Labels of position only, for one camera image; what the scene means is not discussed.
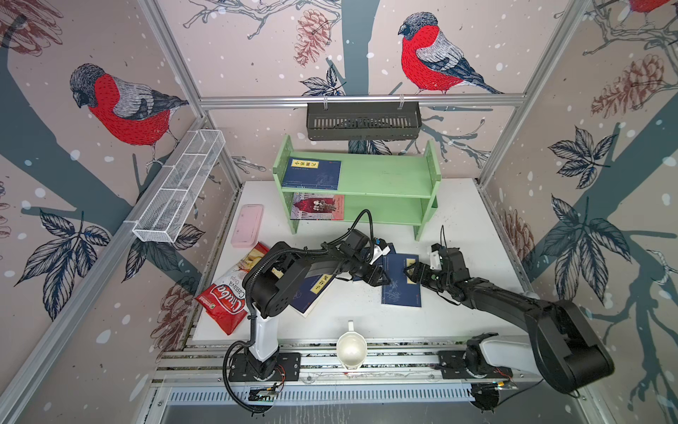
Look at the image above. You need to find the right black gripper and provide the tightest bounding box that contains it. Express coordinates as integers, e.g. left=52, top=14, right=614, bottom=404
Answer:
left=403, top=260, right=454, bottom=293

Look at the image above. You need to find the white wire mesh tray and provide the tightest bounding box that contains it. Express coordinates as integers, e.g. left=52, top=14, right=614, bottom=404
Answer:
left=132, top=129, right=225, bottom=243

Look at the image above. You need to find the pink red illustrated book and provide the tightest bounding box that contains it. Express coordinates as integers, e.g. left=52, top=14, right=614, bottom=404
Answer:
left=290, top=193, right=344, bottom=221

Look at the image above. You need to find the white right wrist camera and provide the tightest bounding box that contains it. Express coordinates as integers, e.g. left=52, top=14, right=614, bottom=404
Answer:
left=429, top=243, right=446, bottom=270

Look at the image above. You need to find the red snack bag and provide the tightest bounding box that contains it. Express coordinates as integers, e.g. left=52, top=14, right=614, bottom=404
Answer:
left=197, top=243, right=269, bottom=336

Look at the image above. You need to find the right black thin cable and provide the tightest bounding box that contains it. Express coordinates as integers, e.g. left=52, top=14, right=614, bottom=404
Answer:
left=492, top=375, right=547, bottom=396

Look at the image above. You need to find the aluminium mounting rail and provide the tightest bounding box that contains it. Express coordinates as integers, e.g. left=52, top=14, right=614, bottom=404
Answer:
left=152, top=342, right=540, bottom=384

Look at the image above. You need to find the white ceramic pitcher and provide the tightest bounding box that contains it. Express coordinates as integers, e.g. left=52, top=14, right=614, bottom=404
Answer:
left=335, top=320, right=368, bottom=371

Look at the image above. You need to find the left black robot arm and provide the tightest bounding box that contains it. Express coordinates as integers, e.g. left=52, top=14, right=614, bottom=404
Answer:
left=243, top=229, right=391, bottom=364

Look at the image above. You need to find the black hanging slotted basket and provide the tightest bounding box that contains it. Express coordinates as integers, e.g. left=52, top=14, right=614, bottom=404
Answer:
left=307, top=102, right=422, bottom=141

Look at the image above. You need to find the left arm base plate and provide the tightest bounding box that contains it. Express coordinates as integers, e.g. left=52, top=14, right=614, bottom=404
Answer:
left=227, top=351, right=301, bottom=383

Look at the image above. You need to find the green wooden two-tier shelf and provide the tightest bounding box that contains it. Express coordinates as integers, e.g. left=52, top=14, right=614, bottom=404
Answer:
left=272, top=137, right=442, bottom=241

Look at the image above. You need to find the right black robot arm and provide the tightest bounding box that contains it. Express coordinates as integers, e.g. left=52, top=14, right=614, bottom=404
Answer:
left=404, top=244, right=615, bottom=393

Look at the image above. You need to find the small circuit board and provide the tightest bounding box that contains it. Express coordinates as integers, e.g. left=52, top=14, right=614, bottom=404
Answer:
left=247, top=387, right=279, bottom=405

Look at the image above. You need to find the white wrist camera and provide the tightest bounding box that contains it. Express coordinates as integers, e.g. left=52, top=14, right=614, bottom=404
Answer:
left=370, top=238, right=387, bottom=265
left=429, top=243, right=446, bottom=270

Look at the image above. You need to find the blue book yellow label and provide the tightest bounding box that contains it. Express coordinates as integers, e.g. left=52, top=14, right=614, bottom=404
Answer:
left=282, top=157, right=342, bottom=190
left=381, top=253, right=421, bottom=307

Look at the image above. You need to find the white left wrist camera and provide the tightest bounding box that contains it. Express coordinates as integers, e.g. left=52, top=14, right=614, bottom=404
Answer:
left=370, top=238, right=387, bottom=265

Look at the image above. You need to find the pink rectangular case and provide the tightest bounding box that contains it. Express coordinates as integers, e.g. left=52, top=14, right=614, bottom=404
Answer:
left=231, top=204, right=264, bottom=248

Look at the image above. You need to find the left black corrugated cable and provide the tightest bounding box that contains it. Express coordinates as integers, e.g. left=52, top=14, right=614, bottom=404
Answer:
left=221, top=208, right=377, bottom=415

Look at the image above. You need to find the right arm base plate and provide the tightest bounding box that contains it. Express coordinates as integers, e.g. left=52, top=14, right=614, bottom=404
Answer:
left=434, top=350, right=513, bottom=380

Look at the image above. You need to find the leftmost blue book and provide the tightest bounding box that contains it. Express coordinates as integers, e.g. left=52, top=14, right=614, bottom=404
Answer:
left=290, top=274, right=334, bottom=317

